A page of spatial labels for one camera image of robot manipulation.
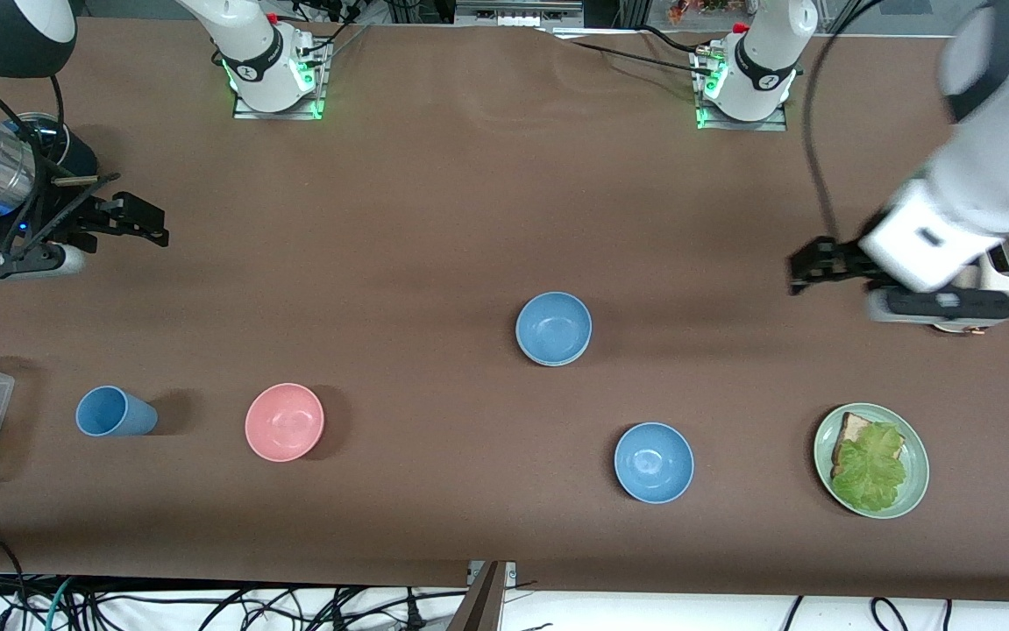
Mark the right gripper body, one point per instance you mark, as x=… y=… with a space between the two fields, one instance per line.
x=74 y=216

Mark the blue bowl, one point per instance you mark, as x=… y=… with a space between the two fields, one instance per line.
x=653 y=462
x=554 y=326

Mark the green bowl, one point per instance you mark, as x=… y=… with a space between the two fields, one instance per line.
x=557 y=364

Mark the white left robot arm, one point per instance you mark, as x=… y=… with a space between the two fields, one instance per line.
x=767 y=53

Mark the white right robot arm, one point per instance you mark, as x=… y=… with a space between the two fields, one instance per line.
x=250 y=53

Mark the pink bowl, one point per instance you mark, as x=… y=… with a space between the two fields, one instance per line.
x=284 y=421

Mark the toast slice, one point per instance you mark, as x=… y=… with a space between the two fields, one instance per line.
x=853 y=428

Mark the blue cup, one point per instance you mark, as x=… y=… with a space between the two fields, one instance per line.
x=110 y=412

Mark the green lettuce leaf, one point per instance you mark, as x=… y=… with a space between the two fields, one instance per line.
x=868 y=469

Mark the green plate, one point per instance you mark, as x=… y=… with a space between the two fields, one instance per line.
x=916 y=464

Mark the brown table cover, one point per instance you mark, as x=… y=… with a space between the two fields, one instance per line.
x=504 y=219

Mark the grey metal box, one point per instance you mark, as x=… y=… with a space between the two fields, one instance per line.
x=517 y=12

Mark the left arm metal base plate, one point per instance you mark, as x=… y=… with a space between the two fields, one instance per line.
x=741 y=125

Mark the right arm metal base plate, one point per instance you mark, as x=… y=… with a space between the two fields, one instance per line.
x=280 y=114

